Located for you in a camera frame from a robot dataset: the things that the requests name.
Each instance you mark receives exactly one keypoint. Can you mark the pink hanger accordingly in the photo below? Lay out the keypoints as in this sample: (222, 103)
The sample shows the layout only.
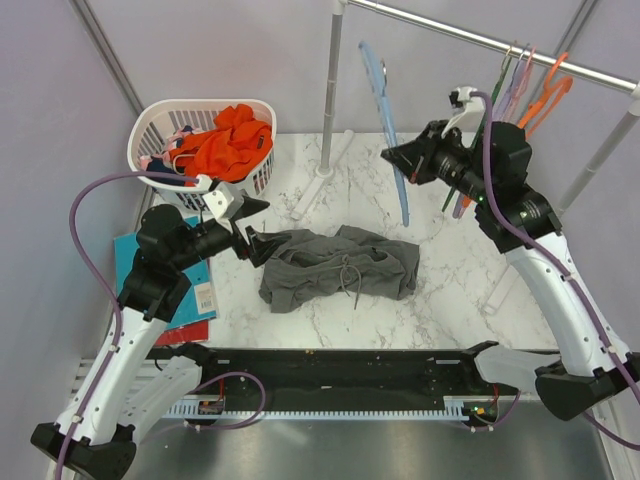
(517, 86)

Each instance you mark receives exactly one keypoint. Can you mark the grey shorts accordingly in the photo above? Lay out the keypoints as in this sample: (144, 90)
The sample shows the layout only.
(352, 261)

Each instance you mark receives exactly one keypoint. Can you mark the orange hanger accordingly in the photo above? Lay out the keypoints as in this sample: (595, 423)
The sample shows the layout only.
(554, 88)

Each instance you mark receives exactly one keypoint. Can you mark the metal clothes rack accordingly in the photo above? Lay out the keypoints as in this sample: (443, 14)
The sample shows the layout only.
(325, 170)

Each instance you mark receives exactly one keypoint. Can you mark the teal folder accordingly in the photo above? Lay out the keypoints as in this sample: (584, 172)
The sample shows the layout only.
(197, 300)

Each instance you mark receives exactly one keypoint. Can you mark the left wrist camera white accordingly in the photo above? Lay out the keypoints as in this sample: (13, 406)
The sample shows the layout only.
(222, 199)

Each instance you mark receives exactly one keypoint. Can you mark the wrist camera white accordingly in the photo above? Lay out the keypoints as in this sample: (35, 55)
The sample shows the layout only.
(222, 199)
(468, 111)

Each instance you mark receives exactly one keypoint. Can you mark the lilac hanger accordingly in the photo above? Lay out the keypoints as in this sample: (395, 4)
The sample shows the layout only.
(496, 104)

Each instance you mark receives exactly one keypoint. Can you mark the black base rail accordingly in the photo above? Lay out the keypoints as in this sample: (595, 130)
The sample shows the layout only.
(344, 380)

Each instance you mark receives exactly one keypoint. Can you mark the orange garment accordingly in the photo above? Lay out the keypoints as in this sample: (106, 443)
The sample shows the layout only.
(238, 143)

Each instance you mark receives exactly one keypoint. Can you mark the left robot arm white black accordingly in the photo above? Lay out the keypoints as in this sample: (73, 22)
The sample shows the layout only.
(98, 434)

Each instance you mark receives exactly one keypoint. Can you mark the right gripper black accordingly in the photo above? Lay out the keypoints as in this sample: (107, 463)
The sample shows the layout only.
(426, 147)

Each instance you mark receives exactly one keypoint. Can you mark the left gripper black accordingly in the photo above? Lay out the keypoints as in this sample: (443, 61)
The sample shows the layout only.
(259, 248)

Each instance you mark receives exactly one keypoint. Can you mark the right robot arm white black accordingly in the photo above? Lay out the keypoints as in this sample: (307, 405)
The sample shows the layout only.
(593, 364)

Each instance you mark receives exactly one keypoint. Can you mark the navy pink garment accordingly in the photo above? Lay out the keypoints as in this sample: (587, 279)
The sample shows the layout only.
(162, 167)

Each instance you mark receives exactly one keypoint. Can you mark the white cable duct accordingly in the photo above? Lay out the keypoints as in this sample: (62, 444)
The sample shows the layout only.
(191, 409)

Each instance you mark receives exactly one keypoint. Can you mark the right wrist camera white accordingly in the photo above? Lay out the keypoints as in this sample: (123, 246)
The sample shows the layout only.
(468, 111)

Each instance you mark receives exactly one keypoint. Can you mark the light blue hanger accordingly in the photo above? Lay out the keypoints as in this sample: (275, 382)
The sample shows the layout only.
(376, 74)

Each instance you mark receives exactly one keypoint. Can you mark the red folder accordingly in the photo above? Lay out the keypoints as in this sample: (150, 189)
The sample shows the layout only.
(195, 332)

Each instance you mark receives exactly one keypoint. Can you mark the green hanger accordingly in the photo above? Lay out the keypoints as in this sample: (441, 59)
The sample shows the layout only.
(461, 203)

